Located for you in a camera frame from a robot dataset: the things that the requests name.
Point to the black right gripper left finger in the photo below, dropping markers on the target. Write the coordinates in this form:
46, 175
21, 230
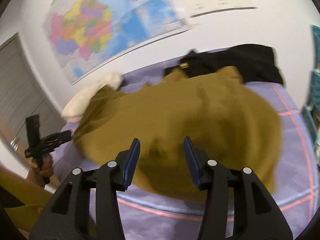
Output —
85, 206

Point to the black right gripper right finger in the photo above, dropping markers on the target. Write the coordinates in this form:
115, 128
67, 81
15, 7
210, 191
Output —
256, 214

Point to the mustard yellow jacket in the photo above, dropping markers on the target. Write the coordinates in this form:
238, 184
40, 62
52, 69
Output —
232, 124

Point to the person's left hand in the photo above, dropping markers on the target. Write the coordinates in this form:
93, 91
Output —
45, 171

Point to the cream pillow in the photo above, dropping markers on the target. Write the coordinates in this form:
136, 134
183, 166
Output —
76, 107

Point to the grey door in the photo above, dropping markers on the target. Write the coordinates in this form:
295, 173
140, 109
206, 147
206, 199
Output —
21, 97

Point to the black garment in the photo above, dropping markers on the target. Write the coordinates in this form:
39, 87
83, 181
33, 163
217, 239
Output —
254, 62

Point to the colourful wall map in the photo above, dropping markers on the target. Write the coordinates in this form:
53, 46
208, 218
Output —
87, 34

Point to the white wall socket panel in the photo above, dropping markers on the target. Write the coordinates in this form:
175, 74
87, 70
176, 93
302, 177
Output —
201, 7

